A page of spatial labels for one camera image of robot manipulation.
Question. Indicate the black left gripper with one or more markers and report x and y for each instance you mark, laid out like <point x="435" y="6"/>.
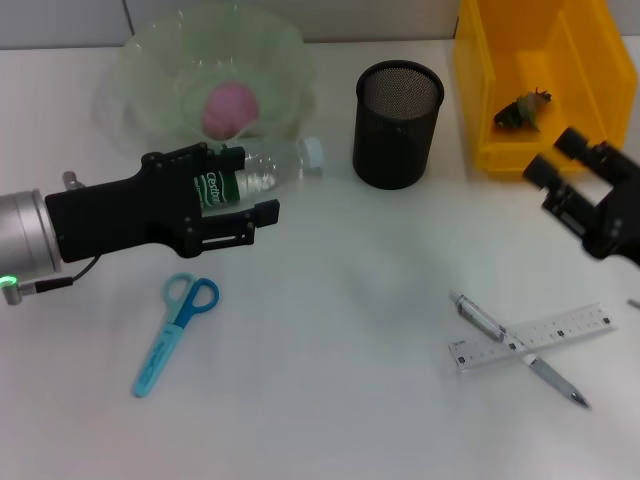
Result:
<point x="115" y="220"/>

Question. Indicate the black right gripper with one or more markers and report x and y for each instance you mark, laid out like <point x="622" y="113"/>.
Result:
<point x="620" y="220"/>

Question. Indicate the clear water bottle green label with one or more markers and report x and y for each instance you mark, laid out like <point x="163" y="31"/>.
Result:
<point x="280" y="162"/>

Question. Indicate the green plastic wrapper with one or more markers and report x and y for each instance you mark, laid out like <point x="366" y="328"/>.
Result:
<point x="522" y="111"/>

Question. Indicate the pink toy peach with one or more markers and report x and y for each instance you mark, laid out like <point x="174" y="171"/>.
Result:
<point x="230" y="112"/>

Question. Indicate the translucent green fruit bowl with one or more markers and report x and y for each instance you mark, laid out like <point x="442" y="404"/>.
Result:
<point x="165" y="65"/>

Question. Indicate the black mesh pen cup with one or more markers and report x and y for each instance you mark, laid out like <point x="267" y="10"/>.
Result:
<point x="395" y="145"/>

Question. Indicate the clear plastic ruler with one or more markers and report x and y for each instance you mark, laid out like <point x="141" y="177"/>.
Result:
<point x="575" y="327"/>

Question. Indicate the blue sheathed scissors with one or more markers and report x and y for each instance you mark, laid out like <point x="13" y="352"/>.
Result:
<point x="160" y="350"/>

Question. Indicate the silver white ballpoint pen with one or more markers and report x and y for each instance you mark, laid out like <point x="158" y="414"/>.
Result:
<point x="555" y="380"/>

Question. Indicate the yellow plastic storage bin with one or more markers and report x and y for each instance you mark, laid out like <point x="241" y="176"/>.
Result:
<point x="590" y="75"/>

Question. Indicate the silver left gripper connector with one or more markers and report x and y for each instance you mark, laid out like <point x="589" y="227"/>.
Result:
<point x="72" y="181"/>

